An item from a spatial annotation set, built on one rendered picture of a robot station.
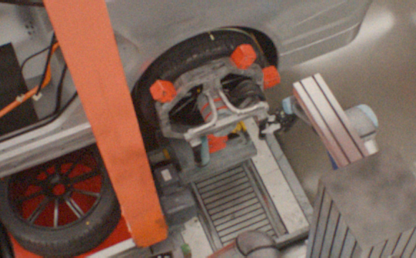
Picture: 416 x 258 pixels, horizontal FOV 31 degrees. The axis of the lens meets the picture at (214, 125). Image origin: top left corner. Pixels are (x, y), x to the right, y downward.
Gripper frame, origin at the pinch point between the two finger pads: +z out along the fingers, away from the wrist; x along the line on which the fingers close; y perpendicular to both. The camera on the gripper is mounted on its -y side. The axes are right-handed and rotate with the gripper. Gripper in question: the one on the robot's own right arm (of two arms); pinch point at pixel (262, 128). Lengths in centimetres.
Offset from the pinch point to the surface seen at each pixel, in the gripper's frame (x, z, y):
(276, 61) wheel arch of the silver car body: -32.1, -23.1, 0.0
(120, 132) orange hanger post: 21, 67, 80
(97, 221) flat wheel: -3, 90, -33
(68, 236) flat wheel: -1, 106, -32
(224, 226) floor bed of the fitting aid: 9, 27, -77
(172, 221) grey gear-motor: 6, 54, -50
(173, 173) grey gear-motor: -15, 44, -40
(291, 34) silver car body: -30.4, -29.8, 21.1
